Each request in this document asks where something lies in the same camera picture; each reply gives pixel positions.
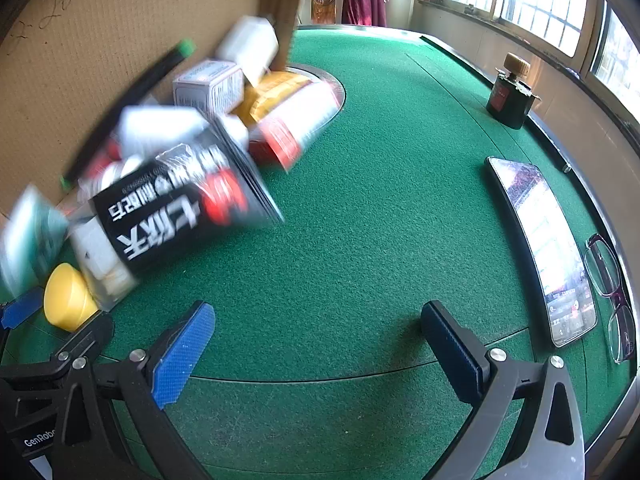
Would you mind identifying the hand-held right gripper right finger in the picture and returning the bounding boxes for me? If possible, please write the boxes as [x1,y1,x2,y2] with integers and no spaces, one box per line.
[421,301,586,480]

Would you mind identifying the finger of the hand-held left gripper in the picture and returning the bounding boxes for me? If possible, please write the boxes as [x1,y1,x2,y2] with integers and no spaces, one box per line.
[47,312,116,368]
[0,287,45,331]

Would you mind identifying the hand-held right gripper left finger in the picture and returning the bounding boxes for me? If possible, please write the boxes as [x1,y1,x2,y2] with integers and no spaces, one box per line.
[62,301,217,480]

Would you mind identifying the black marker with green caps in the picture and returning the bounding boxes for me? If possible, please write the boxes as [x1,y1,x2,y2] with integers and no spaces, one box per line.
[59,39,196,192]

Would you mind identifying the yellow foil packet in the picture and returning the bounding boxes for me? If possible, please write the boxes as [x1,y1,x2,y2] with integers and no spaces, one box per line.
[235,70,313,131]

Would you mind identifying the cardboard box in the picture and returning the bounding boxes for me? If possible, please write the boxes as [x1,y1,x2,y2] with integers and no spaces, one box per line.
[0,0,311,218]

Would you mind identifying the white plastic pill bottle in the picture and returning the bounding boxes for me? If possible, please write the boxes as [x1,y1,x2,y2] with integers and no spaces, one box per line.
[215,15,281,86]

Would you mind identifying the yellow round cap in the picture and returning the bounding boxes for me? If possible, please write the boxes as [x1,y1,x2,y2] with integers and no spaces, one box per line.
[43,262,101,332]

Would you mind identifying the teal and white packet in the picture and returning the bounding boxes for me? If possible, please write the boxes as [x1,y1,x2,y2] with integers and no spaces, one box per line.
[0,185,68,301]

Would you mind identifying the black smartphone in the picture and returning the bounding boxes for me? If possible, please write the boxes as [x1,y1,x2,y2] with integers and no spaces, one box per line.
[484,156,599,348]

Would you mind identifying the black packet with white lettering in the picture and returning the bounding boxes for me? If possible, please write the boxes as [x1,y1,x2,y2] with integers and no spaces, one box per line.
[67,125,286,311]

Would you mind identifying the purple framed eyeglasses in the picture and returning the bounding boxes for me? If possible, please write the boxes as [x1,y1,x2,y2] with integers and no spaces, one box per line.
[584,232,637,365]

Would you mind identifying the red and white packaged tube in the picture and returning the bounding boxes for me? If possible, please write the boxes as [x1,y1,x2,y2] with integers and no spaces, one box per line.
[247,80,343,173]

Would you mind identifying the dark bottle with wooden stopper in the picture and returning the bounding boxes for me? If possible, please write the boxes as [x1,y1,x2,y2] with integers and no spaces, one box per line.
[486,52,542,131]

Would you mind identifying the small white carton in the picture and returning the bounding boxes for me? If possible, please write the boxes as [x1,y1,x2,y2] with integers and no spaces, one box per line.
[172,59,246,116]

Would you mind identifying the round table control panel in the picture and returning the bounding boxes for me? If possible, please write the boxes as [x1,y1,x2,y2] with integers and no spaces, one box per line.
[285,62,348,116]

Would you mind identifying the wooden framed window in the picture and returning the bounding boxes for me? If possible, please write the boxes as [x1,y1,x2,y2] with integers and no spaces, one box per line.
[445,0,640,106]

